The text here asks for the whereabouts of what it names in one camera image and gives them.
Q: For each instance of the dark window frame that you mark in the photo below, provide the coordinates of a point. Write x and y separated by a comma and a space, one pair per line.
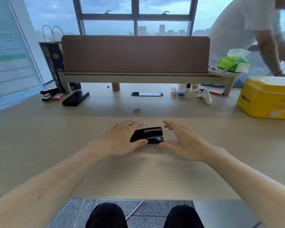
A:
135, 17

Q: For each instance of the grey cabinet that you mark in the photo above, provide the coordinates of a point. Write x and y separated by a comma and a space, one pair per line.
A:
225, 214

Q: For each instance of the person's right thumb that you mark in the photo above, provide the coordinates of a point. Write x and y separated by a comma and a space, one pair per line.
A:
167, 146

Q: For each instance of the person's right hand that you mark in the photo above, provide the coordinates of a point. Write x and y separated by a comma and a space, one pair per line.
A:
188, 146

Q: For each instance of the person's leg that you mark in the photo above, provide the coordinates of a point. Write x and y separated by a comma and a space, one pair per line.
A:
182, 218
106, 217

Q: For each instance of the white and yellow tube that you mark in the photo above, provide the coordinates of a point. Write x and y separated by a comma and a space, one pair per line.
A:
207, 96

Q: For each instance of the brown desk divider panel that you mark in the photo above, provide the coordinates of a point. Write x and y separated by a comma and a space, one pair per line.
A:
135, 54

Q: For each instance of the light wooden desk shelf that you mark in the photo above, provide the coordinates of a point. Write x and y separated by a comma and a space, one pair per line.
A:
142, 77

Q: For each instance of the person's left forearm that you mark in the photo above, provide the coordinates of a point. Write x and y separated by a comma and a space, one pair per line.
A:
49, 187

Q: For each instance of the grey staple strip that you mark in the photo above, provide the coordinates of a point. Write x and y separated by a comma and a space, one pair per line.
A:
137, 111

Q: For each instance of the person's right forearm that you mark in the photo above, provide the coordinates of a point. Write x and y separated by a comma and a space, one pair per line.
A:
251, 187

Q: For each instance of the white board with printed sheet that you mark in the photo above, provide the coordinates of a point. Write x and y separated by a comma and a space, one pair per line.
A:
10, 52

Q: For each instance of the person's right leg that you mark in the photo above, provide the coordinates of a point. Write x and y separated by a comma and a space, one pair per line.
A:
182, 218

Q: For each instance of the black rectangular case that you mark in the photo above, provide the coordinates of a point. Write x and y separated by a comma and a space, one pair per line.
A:
76, 98

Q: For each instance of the red staple box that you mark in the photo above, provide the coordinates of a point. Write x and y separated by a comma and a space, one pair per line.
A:
57, 96

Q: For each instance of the yellow tin box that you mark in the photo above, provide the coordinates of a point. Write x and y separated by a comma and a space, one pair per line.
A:
267, 98

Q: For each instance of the person's left thumb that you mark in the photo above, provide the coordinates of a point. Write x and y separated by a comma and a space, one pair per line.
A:
139, 144

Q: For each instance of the black stapler with label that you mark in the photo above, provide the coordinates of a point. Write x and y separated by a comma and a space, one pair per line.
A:
152, 135

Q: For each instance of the person's left hand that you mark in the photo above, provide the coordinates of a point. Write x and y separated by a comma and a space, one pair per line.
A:
117, 140

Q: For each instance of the dark blue dotted gift bag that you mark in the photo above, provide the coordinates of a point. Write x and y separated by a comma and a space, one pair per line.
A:
52, 59

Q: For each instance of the green tissue packet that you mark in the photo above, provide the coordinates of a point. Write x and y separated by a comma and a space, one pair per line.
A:
232, 62

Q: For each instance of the person's left leg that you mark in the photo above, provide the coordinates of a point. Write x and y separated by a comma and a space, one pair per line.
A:
106, 217

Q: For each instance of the flat red box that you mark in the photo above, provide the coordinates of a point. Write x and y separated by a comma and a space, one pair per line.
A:
216, 93

